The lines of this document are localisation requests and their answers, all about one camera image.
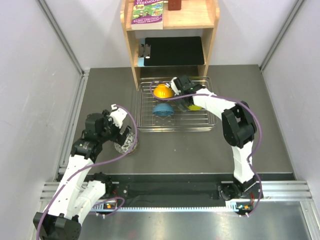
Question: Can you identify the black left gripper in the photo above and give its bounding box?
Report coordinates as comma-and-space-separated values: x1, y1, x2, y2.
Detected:
98, 110, 131, 146

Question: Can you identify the green bowl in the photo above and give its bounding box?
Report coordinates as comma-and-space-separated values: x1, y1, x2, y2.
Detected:
187, 104, 203, 111

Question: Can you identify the patterned white floral bowl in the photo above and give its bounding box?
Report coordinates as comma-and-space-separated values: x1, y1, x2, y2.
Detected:
114, 132, 139, 155

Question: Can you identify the blue bowl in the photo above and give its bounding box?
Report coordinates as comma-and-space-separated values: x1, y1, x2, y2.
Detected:
152, 103, 175, 116

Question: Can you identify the orange bowl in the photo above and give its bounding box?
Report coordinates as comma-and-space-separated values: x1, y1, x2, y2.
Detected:
153, 83, 174, 99

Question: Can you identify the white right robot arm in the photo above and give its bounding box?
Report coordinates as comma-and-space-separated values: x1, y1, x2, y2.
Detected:
170, 76, 257, 201

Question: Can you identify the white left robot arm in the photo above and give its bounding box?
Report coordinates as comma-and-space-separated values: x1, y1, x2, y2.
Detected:
33, 104, 132, 240

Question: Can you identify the black clipboard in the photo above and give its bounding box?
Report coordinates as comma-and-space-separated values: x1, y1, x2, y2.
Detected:
136, 36, 205, 67

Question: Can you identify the wooden shelf unit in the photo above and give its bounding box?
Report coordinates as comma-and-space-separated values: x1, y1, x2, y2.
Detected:
120, 0, 220, 87

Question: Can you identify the purple book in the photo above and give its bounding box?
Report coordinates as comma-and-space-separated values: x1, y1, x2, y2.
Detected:
130, 0, 164, 31

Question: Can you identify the brown block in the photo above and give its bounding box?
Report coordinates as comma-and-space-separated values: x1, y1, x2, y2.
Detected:
167, 0, 182, 11

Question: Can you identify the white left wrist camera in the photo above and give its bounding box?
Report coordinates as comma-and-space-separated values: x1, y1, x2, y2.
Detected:
109, 104, 127, 129

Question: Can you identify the metal wire dish rack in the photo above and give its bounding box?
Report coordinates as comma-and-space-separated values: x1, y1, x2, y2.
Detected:
135, 77, 217, 132

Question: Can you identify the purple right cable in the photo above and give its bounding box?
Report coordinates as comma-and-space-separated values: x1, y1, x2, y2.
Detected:
149, 79, 264, 217

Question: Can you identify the purple cable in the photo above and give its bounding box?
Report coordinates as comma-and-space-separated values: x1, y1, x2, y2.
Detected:
149, 79, 264, 217
35, 104, 139, 240

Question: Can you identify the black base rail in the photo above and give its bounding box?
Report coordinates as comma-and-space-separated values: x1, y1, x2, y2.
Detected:
79, 172, 296, 208

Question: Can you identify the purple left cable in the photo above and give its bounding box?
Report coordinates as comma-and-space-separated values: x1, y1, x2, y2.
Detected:
35, 104, 139, 240

